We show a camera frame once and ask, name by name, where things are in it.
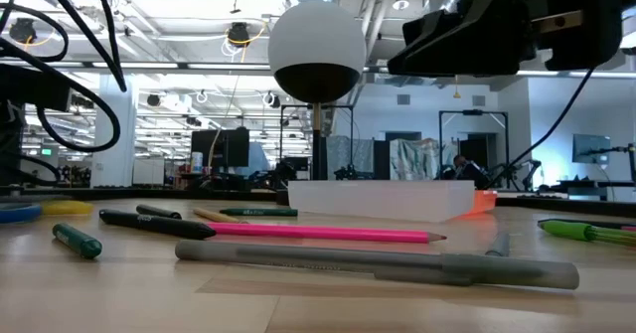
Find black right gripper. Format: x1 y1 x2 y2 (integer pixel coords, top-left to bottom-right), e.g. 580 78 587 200
387 0 625 78

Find clear supply box orange lid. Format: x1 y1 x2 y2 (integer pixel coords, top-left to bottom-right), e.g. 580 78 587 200
286 179 498 224

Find lime green pen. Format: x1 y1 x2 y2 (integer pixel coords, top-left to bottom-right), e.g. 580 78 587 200
538 220 636 249

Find long grey pen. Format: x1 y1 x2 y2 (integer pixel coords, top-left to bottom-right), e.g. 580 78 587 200
174 239 581 291

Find green pencil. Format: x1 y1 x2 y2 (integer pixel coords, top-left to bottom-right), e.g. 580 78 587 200
219 207 299 219

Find yellow pencil pink eraser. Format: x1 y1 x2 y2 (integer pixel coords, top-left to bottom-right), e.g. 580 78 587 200
192 207 248 225

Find black marker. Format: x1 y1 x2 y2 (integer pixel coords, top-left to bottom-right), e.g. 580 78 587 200
98 209 218 241

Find green marker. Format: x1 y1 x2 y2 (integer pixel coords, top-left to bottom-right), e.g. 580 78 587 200
52 223 103 260

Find blue handled scissors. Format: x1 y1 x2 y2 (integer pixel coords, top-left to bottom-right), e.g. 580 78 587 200
0 202 42 225

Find white globe lamp black base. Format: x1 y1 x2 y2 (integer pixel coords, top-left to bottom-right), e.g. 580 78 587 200
267 0 368 206

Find person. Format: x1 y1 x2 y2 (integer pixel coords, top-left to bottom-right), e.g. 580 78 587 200
449 153 491 189

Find patterned hanging cloth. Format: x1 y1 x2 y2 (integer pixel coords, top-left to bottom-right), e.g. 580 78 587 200
389 137 444 182
326 134 375 175

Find black ceiling device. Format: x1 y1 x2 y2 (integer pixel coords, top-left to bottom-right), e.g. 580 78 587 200
8 17 39 45
227 21 251 49

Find black computer monitor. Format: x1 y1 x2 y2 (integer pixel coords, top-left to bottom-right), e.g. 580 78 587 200
190 127 250 170

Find white cabinet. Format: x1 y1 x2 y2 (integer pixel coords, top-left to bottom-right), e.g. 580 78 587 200
132 157 166 186

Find white building column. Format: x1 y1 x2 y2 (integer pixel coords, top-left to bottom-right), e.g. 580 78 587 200
90 73 139 189

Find black metal frame stand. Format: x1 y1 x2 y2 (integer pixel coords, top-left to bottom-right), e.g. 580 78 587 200
279 103 356 181
438 108 510 181

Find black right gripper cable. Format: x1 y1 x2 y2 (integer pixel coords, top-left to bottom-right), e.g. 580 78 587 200
484 68 596 190

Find grey wall monitor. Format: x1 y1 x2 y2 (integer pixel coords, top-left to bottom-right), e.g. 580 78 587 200
571 133 612 166

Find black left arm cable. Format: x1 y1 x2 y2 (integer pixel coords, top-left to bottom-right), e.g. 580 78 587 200
0 0 128 185

